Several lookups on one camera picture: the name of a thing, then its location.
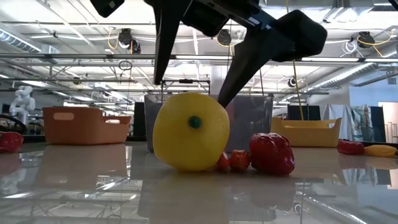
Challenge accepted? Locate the silver ventilation duct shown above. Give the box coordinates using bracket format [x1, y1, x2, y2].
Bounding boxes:
[306, 43, 398, 91]
[0, 29, 60, 65]

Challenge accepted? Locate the white robot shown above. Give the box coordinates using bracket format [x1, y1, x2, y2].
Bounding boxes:
[8, 85, 37, 125]

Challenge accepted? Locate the orange plastic basket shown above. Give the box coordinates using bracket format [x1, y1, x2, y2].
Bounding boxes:
[42, 106, 132, 146]

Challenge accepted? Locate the yellow power cable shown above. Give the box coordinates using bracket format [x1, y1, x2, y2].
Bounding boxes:
[292, 60, 305, 121]

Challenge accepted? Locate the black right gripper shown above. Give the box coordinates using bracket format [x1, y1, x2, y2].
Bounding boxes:
[153, 0, 328, 108]

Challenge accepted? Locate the long ceiling light bar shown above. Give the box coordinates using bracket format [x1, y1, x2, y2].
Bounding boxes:
[174, 54, 398, 63]

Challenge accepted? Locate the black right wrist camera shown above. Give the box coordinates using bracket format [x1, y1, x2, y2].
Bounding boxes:
[90, 0, 126, 19]

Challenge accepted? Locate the black curved hose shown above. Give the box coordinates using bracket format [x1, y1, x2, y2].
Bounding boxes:
[0, 113, 27, 134]

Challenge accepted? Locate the patterned hanging cloth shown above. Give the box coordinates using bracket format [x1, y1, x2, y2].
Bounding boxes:
[349, 105, 376, 143]

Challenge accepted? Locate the yellow plastic basket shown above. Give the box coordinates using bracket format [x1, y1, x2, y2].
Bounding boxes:
[269, 117, 342, 148]

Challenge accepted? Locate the grey translucent plastic basket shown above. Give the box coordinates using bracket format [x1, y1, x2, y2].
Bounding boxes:
[144, 93, 274, 154]

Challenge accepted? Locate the white hanging cloth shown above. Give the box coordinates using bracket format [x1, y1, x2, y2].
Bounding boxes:
[322, 104, 352, 141]

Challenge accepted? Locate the yellow lemon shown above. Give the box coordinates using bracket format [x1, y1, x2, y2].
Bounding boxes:
[152, 92, 231, 172]

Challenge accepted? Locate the black panel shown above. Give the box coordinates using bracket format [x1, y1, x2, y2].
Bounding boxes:
[132, 101, 147, 138]
[286, 105, 321, 121]
[369, 106, 387, 143]

